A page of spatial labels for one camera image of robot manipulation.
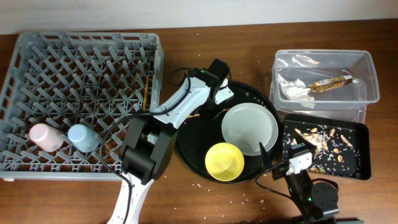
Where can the round black tray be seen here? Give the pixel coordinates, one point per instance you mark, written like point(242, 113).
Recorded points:
point(197, 135)

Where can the grey round plate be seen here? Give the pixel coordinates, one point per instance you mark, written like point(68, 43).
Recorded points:
point(247, 125)

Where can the white tissue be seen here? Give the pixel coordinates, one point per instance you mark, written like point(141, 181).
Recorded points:
point(294, 90)

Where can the blue plastic cup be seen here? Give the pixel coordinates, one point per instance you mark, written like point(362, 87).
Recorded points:
point(83, 138)

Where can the peanut shells and rice scraps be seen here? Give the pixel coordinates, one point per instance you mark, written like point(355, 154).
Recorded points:
point(337, 150)

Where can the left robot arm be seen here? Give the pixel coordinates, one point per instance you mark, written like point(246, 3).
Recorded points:
point(148, 144)

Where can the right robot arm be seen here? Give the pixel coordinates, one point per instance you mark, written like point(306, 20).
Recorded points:
point(316, 199)

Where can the wooden chopstick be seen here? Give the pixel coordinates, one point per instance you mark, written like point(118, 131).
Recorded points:
point(196, 115)
point(144, 105)

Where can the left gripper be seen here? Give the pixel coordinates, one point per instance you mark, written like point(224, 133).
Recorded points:
point(210, 112)

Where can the pink plastic cup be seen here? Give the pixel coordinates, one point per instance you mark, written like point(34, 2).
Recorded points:
point(46, 137)

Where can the black rectangular food-waste tray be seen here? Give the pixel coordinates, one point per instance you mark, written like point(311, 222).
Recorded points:
point(362, 135)

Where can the yellow plastic bowl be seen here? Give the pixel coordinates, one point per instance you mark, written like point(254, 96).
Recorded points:
point(224, 162)

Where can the grey plastic dishwasher rack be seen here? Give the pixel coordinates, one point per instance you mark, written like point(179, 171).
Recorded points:
point(67, 78)

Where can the clear plastic bin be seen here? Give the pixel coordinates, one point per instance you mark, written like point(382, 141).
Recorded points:
point(347, 103)

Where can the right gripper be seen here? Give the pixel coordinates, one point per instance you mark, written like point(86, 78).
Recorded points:
point(268, 163)

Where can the gold snack wrapper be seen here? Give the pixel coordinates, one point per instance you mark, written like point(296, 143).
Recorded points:
point(331, 83)

